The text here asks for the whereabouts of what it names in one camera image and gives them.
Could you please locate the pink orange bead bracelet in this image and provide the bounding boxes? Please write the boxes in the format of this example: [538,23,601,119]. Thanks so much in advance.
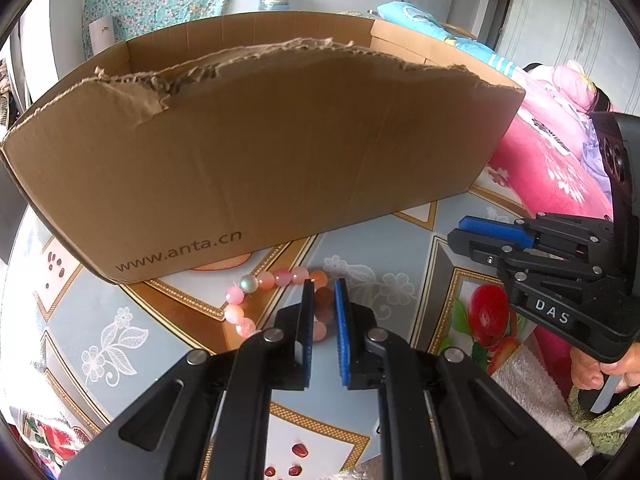
[224,266,334,344]

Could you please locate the person's right hand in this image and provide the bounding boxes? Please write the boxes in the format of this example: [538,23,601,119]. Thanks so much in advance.
[570,342,640,394]

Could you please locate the light pink cloth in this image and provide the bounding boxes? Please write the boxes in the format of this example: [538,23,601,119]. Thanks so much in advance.
[530,60,614,112]

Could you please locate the brown cardboard box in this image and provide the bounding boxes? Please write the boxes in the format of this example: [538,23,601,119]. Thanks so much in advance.
[0,10,527,286]

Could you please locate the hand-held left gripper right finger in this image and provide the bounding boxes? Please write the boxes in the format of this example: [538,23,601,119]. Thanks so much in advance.
[334,278,586,480]

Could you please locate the turquoise floral cloth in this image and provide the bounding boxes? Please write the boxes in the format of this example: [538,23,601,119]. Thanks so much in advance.
[82,0,251,61]

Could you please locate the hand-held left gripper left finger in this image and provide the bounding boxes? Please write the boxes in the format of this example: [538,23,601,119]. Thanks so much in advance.
[60,280,316,480]

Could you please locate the blue cartoon quilt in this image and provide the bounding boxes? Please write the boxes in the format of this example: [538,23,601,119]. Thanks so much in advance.
[376,1,526,83]

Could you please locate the pile of cloth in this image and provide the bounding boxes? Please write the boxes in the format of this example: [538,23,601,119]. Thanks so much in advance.
[0,60,22,132]

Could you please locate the colourful plastic bag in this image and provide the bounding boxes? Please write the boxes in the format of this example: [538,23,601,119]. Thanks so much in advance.
[10,407,97,480]

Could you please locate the white fluffy towel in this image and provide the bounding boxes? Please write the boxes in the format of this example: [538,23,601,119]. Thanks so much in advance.
[487,345,597,467]

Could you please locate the fruit printed tablecloth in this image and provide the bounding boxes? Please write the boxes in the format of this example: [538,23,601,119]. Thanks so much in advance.
[0,200,621,480]

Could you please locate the pink floral blanket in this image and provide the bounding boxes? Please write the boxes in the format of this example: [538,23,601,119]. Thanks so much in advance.
[467,65,616,222]

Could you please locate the purple cloth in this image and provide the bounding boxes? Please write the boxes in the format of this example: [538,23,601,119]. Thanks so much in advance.
[582,130,612,187]

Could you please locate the white wardrobe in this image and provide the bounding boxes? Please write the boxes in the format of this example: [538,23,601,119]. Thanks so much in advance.
[500,0,632,77]

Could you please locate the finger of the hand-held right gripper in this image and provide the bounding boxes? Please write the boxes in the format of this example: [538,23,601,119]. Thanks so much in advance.
[447,227,604,282]
[457,212,614,257]

